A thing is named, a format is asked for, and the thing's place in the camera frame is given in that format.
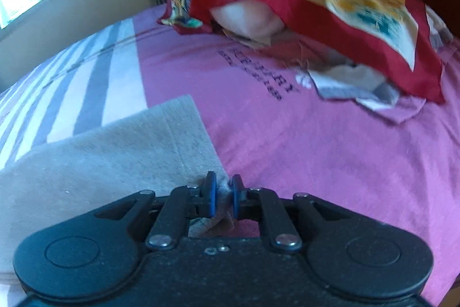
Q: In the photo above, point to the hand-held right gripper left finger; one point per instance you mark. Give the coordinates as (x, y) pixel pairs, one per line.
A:
(212, 195)

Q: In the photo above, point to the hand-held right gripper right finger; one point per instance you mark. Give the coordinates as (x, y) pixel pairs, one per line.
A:
(235, 197)

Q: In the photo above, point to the grey towel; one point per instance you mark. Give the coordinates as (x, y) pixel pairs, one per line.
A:
(107, 166)

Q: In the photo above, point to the striped pink bed sheet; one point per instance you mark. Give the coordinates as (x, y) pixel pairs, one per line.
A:
(287, 148)

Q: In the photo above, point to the white and grey cloth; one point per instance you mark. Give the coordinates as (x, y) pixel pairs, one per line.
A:
(345, 84)

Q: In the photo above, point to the white pillow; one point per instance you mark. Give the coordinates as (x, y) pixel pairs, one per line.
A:
(248, 19)

